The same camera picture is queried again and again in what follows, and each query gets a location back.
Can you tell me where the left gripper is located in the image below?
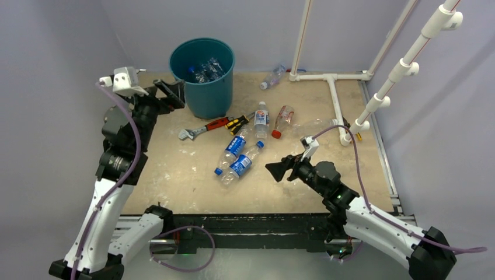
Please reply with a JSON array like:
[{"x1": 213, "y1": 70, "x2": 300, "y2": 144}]
[{"x1": 124, "y1": 78, "x2": 186, "y2": 149}]

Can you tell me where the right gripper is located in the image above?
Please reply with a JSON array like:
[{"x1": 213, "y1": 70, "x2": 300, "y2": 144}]
[{"x1": 266, "y1": 150, "x2": 327, "y2": 197}]

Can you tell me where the small Pepsi bottle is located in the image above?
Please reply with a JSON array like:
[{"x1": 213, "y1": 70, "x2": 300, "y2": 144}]
[
  {"x1": 220, "y1": 141, "x2": 265, "y2": 186},
  {"x1": 214, "y1": 125, "x2": 252, "y2": 176}
]

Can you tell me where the white-label clear bottle white cap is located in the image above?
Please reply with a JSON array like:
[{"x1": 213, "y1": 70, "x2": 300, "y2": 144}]
[{"x1": 254, "y1": 101, "x2": 269, "y2": 141}]

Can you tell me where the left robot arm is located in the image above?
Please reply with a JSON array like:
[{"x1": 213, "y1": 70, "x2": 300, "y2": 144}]
[{"x1": 48, "y1": 76, "x2": 185, "y2": 279}]

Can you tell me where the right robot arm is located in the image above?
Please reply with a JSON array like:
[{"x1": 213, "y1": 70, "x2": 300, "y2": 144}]
[{"x1": 265, "y1": 155, "x2": 457, "y2": 279}]

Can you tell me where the teal plastic bin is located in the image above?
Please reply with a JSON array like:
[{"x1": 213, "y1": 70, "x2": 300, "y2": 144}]
[{"x1": 169, "y1": 38, "x2": 235, "y2": 120}]

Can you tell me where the clear bottle near pipe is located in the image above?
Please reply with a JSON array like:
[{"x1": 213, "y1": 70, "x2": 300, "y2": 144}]
[{"x1": 292, "y1": 118, "x2": 338, "y2": 137}]

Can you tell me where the red-cap clear bottle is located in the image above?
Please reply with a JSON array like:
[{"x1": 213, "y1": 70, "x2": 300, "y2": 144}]
[{"x1": 271, "y1": 105, "x2": 294, "y2": 139}]

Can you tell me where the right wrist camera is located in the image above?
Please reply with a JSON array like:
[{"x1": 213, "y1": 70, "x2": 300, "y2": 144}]
[{"x1": 300, "y1": 135, "x2": 319, "y2": 159}]

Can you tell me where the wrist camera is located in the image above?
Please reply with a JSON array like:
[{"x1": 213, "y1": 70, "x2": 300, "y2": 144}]
[
  {"x1": 99, "y1": 66, "x2": 149, "y2": 97},
  {"x1": 300, "y1": 135, "x2": 319, "y2": 159}
]

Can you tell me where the red-handled adjustable wrench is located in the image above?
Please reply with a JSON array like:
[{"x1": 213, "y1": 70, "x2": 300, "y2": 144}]
[{"x1": 178, "y1": 117, "x2": 233, "y2": 141}]

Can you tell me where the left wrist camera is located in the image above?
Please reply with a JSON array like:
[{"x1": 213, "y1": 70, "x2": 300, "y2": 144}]
[{"x1": 99, "y1": 66, "x2": 149, "y2": 97}]

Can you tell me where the yellow black handled screwdriver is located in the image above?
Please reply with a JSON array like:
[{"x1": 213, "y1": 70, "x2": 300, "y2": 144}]
[{"x1": 224, "y1": 111, "x2": 255, "y2": 135}]

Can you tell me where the clear bottle by back wall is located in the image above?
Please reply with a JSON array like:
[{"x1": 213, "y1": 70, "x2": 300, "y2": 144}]
[{"x1": 260, "y1": 64, "x2": 287, "y2": 90}]

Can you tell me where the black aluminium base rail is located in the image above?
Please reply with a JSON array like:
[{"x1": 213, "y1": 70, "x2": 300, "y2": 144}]
[{"x1": 116, "y1": 205, "x2": 347, "y2": 256}]

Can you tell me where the purple cable loop under rail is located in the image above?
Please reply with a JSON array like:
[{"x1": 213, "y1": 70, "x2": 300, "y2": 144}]
[{"x1": 148, "y1": 226, "x2": 216, "y2": 273}]

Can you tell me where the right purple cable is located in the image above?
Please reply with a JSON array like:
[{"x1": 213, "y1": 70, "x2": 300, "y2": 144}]
[{"x1": 313, "y1": 124, "x2": 488, "y2": 256}]

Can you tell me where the white PVC pipe frame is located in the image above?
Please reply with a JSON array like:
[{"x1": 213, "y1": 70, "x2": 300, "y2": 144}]
[{"x1": 289, "y1": 0, "x2": 464, "y2": 146}]

